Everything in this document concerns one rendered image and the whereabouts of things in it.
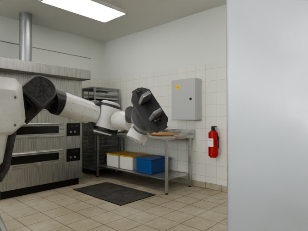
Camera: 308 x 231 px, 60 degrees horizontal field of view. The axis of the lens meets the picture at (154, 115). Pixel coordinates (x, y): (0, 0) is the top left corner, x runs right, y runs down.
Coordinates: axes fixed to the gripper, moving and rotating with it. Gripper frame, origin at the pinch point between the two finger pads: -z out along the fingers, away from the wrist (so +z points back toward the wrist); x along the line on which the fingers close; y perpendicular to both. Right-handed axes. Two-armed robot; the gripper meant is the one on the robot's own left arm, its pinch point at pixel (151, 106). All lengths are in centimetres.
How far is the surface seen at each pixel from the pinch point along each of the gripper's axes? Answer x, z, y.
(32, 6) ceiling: 301, 343, -3
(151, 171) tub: -29, 394, 26
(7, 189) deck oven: 63, 359, -168
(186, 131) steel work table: -4, 392, 114
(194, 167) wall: -65, 401, 94
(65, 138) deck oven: 95, 404, -68
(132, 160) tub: 5, 424, 11
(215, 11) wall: 136, 317, 247
